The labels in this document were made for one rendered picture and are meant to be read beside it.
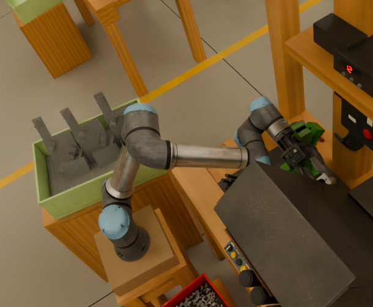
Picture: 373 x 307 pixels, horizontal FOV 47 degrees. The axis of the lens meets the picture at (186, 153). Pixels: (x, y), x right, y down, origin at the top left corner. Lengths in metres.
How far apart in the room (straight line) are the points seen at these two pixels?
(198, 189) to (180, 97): 1.80
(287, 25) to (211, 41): 2.36
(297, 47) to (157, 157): 0.56
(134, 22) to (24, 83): 1.27
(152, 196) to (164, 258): 0.57
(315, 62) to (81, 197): 1.29
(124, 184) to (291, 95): 0.85
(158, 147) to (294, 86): 0.83
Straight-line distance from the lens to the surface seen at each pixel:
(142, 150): 1.35
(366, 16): 1.29
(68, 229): 2.34
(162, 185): 2.20
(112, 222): 1.65
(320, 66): 1.36
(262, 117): 1.49
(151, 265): 1.77
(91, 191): 2.13
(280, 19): 1.70
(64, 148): 2.28
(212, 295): 1.72
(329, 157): 1.95
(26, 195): 3.63
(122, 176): 1.61
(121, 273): 1.80
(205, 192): 1.89
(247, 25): 4.13
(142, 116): 1.42
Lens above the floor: 2.47
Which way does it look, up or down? 50 degrees down
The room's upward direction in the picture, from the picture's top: 24 degrees counter-clockwise
